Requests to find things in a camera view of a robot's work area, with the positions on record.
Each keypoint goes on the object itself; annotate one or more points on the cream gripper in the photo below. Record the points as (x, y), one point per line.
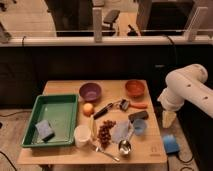
(168, 118)

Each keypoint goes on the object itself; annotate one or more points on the black handled brush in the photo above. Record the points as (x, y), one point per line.
(121, 104)

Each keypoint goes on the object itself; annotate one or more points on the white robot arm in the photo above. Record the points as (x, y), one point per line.
(185, 84)

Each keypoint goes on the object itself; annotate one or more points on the green plastic tray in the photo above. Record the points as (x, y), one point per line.
(60, 111)

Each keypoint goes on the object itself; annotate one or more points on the blue floor object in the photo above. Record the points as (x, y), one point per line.
(170, 144)

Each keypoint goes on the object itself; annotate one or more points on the blue plastic cup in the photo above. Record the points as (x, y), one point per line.
(139, 126)

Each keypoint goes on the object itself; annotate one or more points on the orange carrot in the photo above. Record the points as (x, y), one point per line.
(138, 105)

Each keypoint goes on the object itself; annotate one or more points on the black rectangular block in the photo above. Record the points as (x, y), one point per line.
(138, 115)

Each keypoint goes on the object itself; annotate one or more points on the orange bowl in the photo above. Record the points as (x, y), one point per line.
(134, 88)

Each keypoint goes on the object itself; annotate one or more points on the grey blue cloth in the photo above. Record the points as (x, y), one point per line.
(122, 131)

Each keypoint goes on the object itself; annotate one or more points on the wooden table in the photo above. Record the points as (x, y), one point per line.
(146, 149)

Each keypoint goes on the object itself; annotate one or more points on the metal measuring scoop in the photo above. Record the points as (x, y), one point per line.
(124, 145)

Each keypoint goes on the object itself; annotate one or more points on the bunch of red grapes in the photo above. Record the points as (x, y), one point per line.
(104, 135)

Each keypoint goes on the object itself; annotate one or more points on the banana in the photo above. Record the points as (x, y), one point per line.
(93, 128)

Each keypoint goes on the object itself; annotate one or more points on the orange fruit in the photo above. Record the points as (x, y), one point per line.
(88, 109)

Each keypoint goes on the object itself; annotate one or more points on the purple bowl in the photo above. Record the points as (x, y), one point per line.
(90, 91)

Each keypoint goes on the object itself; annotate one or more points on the white railing ledge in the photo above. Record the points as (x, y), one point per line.
(107, 41)

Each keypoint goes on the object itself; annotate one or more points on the white cup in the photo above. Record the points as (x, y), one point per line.
(82, 135)

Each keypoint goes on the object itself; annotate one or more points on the office chair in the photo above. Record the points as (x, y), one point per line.
(109, 20)

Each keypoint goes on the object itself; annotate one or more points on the blue sponge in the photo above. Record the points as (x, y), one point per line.
(44, 129)

